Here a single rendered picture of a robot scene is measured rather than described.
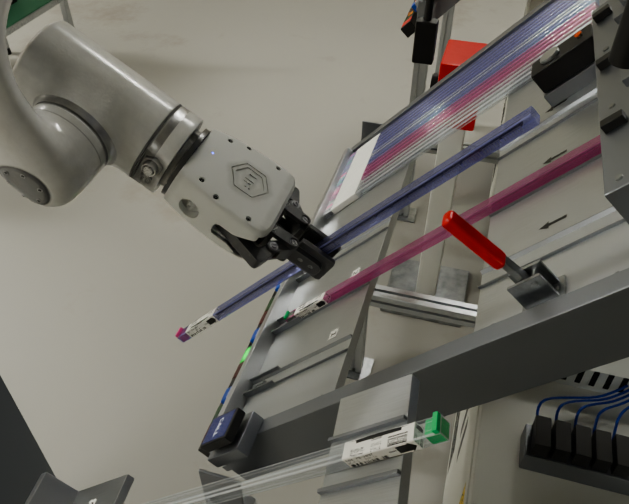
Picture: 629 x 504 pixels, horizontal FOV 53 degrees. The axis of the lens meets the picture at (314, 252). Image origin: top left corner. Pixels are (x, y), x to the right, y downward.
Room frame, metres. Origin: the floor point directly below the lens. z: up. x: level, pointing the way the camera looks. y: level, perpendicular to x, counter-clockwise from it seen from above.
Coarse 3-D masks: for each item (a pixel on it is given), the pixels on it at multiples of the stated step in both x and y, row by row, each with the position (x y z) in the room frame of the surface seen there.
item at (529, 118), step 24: (528, 120) 0.41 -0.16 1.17; (480, 144) 0.42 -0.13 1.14; (504, 144) 0.42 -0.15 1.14; (456, 168) 0.43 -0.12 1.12; (408, 192) 0.44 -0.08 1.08; (360, 216) 0.46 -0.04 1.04; (384, 216) 0.44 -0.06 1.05; (336, 240) 0.45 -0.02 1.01; (288, 264) 0.47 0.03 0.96; (264, 288) 0.48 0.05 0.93; (216, 312) 0.50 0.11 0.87
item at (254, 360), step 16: (336, 176) 0.96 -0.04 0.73; (320, 208) 0.86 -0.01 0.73; (320, 224) 0.83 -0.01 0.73; (288, 288) 0.67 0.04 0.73; (272, 304) 0.64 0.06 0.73; (288, 304) 0.65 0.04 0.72; (272, 320) 0.61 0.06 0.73; (256, 336) 0.58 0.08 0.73; (272, 336) 0.58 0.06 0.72; (256, 352) 0.55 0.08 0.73; (256, 368) 0.53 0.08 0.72; (240, 384) 0.49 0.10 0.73; (240, 400) 0.47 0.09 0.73
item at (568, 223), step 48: (528, 96) 0.73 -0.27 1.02; (576, 96) 0.64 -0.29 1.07; (528, 144) 0.61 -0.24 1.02; (576, 144) 0.54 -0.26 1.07; (576, 192) 0.46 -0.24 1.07; (528, 240) 0.44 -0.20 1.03; (576, 240) 0.39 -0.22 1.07; (624, 240) 0.36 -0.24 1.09; (480, 288) 0.41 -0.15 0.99; (576, 288) 0.34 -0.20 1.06
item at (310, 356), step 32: (384, 192) 0.78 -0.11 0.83; (384, 224) 0.67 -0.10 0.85; (352, 256) 0.65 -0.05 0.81; (384, 256) 0.61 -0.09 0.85; (320, 288) 0.63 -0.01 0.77; (320, 320) 0.54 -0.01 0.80; (352, 320) 0.50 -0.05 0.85; (288, 352) 0.52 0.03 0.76; (320, 352) 0.47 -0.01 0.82; (352, 352) 0.45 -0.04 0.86; (256, 384) 0.50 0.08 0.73; (288, 384) 0.45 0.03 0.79; (320, 384) 0.42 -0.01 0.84
